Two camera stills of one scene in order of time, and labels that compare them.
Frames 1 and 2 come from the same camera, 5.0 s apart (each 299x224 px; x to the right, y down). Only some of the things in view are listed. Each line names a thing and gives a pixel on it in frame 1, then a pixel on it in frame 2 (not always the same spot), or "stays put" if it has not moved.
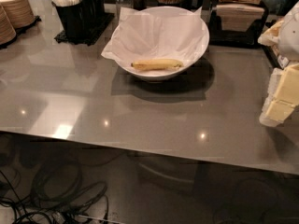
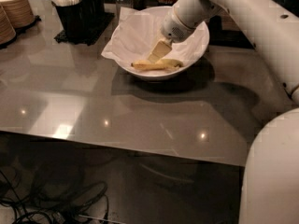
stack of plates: x=17 y=6 stays put
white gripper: x=290 y=36 to x=174 y=29
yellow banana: x=156 y=64 stays put
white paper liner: x=156 y=33 stays put
